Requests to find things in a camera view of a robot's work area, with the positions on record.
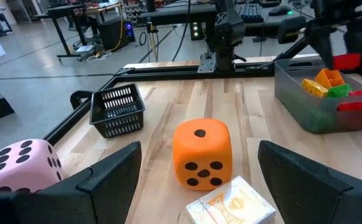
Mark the grey translucent plastic tray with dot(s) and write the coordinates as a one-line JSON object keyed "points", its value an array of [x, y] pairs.
{"points": [[293, 102]]}

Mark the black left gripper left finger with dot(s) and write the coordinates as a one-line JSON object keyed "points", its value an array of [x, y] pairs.
{"points": [[75, 202]]}

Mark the orange foam die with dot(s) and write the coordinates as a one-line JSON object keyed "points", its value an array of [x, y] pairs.
{"points": [[202, 152]]}

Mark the pink foam die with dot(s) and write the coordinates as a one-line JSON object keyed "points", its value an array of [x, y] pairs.
{"points": [[22, 165]]}

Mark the black computer tower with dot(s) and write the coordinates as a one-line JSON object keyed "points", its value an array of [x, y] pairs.
{"points": [[112, 34]]}

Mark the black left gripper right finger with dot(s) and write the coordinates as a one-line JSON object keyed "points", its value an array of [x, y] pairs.
{"points": [[308, 199]]}

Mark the red toy brick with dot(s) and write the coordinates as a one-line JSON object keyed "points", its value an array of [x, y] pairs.
{"points": [[355, 105]]}

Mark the black computer mouse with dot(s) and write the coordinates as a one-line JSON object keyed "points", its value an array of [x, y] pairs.
{"points": [[279, 11]]}

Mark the small red toy cube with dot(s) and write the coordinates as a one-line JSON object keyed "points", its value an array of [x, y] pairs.
{"points": [[347, 61]]}

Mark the orange wedge toy brick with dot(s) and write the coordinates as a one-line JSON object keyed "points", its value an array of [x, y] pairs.
{"points": [[328, 77]]}

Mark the black frame clamp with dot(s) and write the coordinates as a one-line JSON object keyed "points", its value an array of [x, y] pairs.
{"points": [[75, 97]]}

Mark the black keyboard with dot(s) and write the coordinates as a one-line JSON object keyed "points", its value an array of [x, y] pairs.
{"points": [[252, 12]]}

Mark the grey metal base plate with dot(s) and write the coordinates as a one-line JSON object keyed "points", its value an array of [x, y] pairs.
{"points": [[206, 63]]}

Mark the black workbench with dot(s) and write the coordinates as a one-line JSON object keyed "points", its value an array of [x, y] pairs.
{"points": [[174, 15]]}

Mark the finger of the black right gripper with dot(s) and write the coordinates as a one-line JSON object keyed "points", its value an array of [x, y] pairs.
{"points": [[359, 37], [293, 29]]}

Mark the black slotted plastic basket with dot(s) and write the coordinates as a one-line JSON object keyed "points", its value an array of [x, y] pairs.
{"points": [[118, 124]]}

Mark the short green toy brick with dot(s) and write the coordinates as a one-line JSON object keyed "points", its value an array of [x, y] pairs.
{"points": [[339, 91]]}

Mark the black rolling table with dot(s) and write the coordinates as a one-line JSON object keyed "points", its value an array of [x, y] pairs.
{"points": [[66, 7]]}

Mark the yellow toy brick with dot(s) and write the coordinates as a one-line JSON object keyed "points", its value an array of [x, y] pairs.
{"points": [[313, 88]]}

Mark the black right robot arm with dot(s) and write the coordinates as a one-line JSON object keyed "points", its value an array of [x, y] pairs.
{"points": [[227, 28]]}

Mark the long green toy brick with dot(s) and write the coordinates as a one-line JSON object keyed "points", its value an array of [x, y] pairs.
{"points": [[314, 119]]}

